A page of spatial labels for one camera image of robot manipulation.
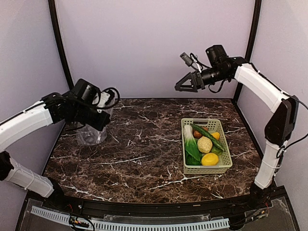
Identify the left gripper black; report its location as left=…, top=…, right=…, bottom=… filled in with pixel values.
left=72, top=103, right=110, bottom=130

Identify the bok choy toy green white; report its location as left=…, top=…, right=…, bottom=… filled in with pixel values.
left=183, top=125, right=201, bottom=166

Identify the orange yellow pepper toy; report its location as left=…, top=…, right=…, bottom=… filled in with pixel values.
left=211, top=132, right=220, bottom=140

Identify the black front rail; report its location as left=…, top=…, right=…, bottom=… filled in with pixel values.
left=43, top=187, right=285, bottom=218

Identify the green cucumber toy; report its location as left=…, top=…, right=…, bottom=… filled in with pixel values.
left=190, top=124, right=225, bottom=152

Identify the yellow lemon toy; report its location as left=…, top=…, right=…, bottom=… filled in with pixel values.
left=201, top=153, right=219, bottom=166

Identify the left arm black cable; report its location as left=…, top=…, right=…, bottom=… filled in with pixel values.
left=79, top=87, right=121, bottom=114

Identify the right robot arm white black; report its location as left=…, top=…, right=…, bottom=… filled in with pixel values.
left=175, top=45, right=299, bottom=209

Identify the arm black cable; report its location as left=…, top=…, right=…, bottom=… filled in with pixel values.
left=79, top=87, right=121, bottom=114
left=208, top=61, right=308, bottom=159

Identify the white slotted cable duct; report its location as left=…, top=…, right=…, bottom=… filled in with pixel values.
left=30, top=206, right=230, bottom=231

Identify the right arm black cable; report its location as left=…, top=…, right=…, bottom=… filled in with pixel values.
left=208, top=61, right=308, bottom=159

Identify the pale green plastic basket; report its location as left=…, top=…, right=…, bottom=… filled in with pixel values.
left=181, top=118, right=232, bottom=175

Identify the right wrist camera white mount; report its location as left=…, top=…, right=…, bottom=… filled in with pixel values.
left=180, top=52, right=202, bottom=73

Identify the black frame post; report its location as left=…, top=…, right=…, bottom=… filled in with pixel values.
left=232, top=0, right=262, bottom=104
left=48, top=0, right=74, bottom=90

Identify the left black frame post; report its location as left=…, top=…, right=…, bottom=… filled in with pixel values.
left=48, top=0, right=74, bottom=90

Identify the clear dotted zip top bag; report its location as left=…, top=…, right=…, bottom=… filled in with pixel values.
left=76, top=108, right=113, bottom=145

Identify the right black frame post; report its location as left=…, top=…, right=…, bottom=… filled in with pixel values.
left=232, top=0, right=262, bottom=104

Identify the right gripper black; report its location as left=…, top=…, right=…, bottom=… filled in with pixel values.
left=176, top=65, right=230, bottom=92

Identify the beige wrinkled round food toy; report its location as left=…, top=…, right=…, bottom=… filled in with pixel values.
left=197, top=136, right=213, bottom=154

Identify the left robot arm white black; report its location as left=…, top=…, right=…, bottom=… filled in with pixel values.
left=0, top=79, right=117, bottom=210

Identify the brown potato toy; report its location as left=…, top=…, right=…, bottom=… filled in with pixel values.
left=193, top=127, right=208, bottom=139

